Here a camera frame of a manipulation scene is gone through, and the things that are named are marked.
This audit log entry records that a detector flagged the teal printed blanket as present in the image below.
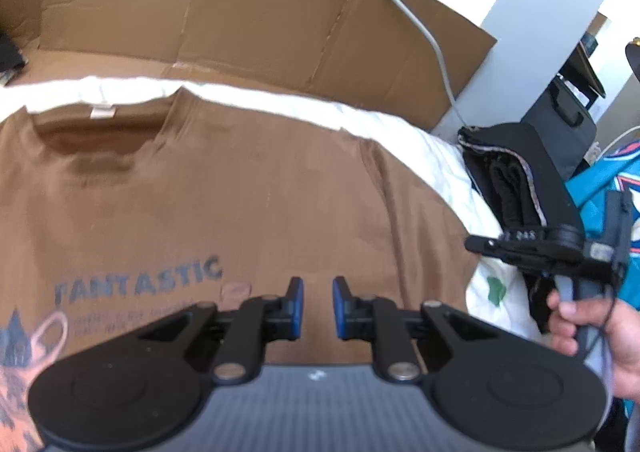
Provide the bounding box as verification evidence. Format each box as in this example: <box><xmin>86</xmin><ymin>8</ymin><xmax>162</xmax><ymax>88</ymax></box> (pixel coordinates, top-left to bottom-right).
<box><xmin>565</xmin><ymin>137</ymin><xmax>640</xmax><ymax>418</ymax></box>

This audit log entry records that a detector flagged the patterned folded garment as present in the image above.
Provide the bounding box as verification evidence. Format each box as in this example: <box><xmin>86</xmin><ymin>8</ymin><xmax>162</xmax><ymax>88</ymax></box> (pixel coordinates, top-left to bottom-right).
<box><xmin>457</xmin><ymin>127</ymin><xmax>548</xmax><ymax>228</ymax></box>

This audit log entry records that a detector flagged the white cable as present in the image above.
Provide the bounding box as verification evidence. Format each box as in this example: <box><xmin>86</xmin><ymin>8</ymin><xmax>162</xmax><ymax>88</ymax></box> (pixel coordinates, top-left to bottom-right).
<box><xmin>315</xmin><ymin>0</ymin><xmax>473</xmax><ymax>130</ymax></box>

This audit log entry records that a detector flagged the dark furniture frame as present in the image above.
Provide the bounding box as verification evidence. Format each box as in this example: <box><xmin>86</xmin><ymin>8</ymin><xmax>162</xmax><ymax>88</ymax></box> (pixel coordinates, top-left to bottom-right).
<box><xmin>567</xmin><ymin>44</ymin><xmax>608</xmax><ymax>100</ymax></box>

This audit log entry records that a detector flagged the black knit garment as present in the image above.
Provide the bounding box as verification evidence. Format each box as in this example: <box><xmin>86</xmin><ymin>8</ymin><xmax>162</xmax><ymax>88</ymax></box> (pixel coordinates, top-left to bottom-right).
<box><xmin>457</xmin><ymin>122</ymin><xmax>586</xmax><ymax>333</ymax></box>

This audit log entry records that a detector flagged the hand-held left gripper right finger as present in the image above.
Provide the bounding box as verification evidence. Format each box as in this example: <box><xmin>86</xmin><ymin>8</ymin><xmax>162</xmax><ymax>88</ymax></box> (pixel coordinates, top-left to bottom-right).
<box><xmin>332</xmin><ymin>276</ymin><xmax>501</xmax><ymax>383</ymax></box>

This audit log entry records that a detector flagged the cream bear print bed sheet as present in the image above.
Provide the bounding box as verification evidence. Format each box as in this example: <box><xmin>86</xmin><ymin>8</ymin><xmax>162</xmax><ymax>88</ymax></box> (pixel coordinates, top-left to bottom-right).
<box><xmin>0</xmin><ymin>76</ymin><xmax>546</xmax><ymax>333</ymax></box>

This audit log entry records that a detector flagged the flattened cardboard sheet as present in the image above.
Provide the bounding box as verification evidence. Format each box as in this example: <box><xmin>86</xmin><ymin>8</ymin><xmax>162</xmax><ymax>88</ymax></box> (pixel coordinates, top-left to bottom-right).
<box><xmin>0</xmin><ymin>0</ymin><xmax>498</xmax><ymax>130</ymax></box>

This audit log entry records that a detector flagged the person's right hand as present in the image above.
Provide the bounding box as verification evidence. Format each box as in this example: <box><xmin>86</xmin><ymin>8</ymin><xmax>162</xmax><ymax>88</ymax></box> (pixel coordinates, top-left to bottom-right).
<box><xmin>546</xmin><ymin>291</ymin><xmax>640</xmax><ymax>405</ymax></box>

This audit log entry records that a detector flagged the brown printed t-shirt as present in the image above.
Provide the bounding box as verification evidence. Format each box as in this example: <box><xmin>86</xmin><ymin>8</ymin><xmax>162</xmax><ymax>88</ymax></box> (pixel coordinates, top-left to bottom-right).
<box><xmin>0</xmin><ymin>87</ymin><xmax>483</xmax><ymax>452</ymax></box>

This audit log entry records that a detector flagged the black bag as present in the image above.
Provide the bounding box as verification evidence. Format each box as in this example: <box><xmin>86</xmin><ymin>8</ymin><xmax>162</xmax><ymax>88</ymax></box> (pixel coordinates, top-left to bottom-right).
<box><xmin>520</xmin><ymin>77</ymin><xmax>598</xmax><ymax>180</ymax></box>

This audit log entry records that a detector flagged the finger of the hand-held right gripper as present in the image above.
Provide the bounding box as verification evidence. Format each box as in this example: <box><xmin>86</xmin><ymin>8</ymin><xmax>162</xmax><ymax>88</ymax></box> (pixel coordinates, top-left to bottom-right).
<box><xmin>465</xmin><ymin>230</ymin><xmax>553</xmax><ymax>278</ymax></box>

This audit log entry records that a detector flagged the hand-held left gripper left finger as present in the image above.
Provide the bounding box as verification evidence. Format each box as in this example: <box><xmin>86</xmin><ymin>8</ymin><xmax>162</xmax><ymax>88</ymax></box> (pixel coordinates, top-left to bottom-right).
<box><xmin>137</xmin><ymin>276</ymin><xmax>305</xmax><ymax>383</ymax></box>

